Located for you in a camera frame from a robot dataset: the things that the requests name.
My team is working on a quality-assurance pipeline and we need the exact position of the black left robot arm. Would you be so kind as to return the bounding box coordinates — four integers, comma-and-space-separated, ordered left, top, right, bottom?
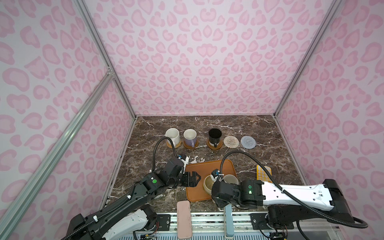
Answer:
63, 171, 201, 240

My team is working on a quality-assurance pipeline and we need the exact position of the light blue block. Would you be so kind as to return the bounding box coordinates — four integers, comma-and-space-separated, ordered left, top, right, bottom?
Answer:
224, 204, 235, 240

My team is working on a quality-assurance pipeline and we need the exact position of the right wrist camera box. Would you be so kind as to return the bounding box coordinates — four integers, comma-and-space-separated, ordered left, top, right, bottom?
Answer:
210, 169, 224, 182

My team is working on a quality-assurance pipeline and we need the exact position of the light blue mug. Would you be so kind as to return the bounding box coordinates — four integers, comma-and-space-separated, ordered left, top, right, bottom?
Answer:
224, 175, 239, 185

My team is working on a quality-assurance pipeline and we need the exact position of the multicolour woven coaster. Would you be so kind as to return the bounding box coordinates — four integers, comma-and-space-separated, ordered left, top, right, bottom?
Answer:
223, 136, 240, 149

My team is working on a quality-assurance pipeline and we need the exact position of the aluminium frame post left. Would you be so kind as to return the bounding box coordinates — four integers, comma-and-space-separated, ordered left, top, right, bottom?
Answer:
73, 0, 137, 120

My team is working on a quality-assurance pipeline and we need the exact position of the lilac mug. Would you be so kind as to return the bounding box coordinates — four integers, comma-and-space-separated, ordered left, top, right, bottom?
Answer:
183, 129, 198, 147

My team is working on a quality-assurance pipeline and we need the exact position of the aluminium diagonal frame bar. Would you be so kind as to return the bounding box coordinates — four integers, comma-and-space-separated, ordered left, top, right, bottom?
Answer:
0, 70, 115, 233

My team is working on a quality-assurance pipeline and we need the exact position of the cream yellow mug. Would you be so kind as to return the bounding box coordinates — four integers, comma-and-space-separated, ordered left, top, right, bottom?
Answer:
203, 175, 215, 196

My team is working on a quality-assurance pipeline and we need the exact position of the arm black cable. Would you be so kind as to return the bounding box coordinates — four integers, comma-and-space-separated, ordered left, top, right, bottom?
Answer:
219, 150, 369, 229
151, 136, 179, 173

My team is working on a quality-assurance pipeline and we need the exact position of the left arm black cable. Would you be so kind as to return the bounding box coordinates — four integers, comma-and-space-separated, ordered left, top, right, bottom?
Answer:
151, 136, 179, 173

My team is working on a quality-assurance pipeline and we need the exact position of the pink eraser block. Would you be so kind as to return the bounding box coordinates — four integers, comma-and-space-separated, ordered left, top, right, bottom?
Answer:
177, 201, 193, 240

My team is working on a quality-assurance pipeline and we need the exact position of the brown wooden coaster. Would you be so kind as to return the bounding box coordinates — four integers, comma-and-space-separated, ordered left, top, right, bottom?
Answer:
183, 141, 199, 150
166, 140, 183, 149
207, 140, 223, 151

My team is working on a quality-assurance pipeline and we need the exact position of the black mug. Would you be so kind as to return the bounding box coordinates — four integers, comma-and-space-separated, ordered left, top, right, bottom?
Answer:
209, 128, 222, 145

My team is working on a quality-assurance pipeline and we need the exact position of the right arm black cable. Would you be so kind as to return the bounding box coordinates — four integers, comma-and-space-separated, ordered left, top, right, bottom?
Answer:
219, 150, 369, 229

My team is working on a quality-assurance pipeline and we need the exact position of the grey woven coaster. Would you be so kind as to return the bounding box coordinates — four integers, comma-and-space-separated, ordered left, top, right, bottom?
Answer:
241, 136, 257, 149

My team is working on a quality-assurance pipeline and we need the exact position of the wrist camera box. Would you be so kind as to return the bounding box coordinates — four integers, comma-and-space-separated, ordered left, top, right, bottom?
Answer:
166, 154, 190, 174
210, 169, 224, 182

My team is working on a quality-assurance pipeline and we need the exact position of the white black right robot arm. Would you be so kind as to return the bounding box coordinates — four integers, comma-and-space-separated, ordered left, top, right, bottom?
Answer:
212, 180, 354, 229

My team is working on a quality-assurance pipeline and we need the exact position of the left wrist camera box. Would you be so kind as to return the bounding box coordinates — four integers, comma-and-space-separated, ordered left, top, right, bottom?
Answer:
166, 154, 190, 174

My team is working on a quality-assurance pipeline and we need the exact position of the white speckled mug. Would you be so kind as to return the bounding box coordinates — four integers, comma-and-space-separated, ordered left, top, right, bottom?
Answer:
165, 128, 181, 145

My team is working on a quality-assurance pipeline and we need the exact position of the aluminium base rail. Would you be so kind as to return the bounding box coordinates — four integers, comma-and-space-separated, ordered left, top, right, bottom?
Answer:
119, 209, 343, 240

